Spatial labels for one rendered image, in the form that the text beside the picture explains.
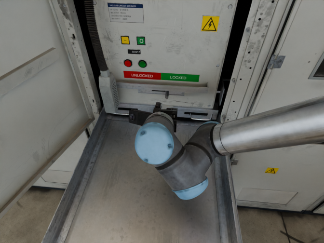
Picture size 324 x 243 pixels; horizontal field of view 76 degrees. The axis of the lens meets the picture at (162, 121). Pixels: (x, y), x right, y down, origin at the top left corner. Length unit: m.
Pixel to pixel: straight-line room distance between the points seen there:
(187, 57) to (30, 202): 1.62
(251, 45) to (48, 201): 1.72
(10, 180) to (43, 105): 0.28
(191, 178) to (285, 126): 0.23
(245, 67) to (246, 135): 0.39
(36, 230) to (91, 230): 1.10
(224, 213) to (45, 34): 0.85
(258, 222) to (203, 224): 1.06
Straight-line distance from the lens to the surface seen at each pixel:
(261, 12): 0.78
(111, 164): 0.90
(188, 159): 0.52
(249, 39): 0.80
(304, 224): 1.95
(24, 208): 1.99
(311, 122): 0.46
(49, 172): 1.70
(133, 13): 0.81
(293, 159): 1.30
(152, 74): 0.90
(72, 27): 0.86
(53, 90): 0.90
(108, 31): 0.86
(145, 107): 1.00
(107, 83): 0.85
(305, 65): 0.89
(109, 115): 1.08
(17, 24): 0.79
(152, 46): 0.84
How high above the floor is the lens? 1.57
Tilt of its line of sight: 45 degrees down
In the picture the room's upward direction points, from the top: straight up
